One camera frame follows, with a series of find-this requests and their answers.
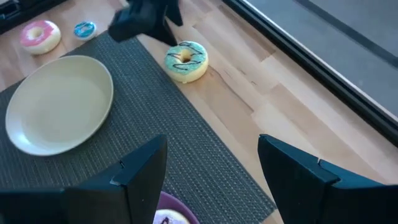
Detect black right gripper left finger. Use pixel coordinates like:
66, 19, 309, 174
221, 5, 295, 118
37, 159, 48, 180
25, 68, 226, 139
0, 134, 168, 224

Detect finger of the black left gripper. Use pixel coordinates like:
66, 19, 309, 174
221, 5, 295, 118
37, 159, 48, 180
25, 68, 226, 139
148, 19, 178, 47
165, 0, 184, 27

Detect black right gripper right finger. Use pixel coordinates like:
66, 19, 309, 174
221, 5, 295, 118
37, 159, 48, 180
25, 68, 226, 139
257, 134, 398, 224

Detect large green drizzled donut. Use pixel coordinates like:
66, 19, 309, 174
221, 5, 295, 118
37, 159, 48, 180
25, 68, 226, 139
164, 40, 210, 84

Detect small blue frosted donut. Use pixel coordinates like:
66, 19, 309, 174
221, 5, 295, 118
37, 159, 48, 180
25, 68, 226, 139
73, 21, 98, 42

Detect large pink frosted donut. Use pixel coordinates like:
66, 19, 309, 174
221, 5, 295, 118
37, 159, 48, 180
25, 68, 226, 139
19, 19, 62, 56

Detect large white purple-drizzled donut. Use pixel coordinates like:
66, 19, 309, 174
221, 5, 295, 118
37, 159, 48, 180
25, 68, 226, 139
152, 208, 191, 224

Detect purple round plate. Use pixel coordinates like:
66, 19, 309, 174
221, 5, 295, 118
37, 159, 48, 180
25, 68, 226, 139
156, 190, 200, 224

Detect dark grey woven placemat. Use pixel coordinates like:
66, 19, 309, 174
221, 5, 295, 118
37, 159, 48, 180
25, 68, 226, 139
0, 30, 277, 224

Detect silver round plate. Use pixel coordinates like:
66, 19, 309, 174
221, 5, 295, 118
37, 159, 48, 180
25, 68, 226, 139
5, 55, 114, 157

